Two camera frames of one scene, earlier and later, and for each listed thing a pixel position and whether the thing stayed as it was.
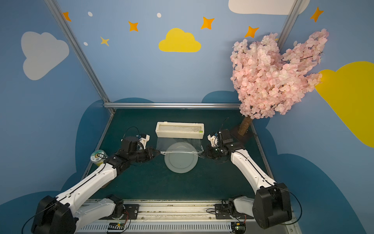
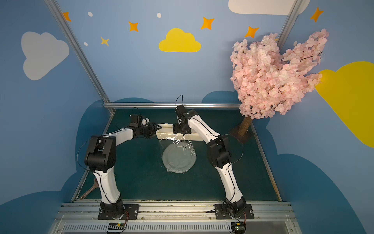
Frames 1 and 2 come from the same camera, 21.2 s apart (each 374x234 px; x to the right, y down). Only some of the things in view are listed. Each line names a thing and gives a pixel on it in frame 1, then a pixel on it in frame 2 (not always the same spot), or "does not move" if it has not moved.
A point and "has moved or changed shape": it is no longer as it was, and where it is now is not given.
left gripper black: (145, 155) → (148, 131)
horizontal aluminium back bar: (173, 105) does not move
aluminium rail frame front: (170, 217) does not move
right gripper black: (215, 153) → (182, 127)
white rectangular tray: (178, 130) does not move
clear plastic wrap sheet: (180, 146) has moved or changed shape
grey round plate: (181, 157) does not move
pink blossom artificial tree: (268, 81) does not move
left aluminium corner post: (84, 59) does not move
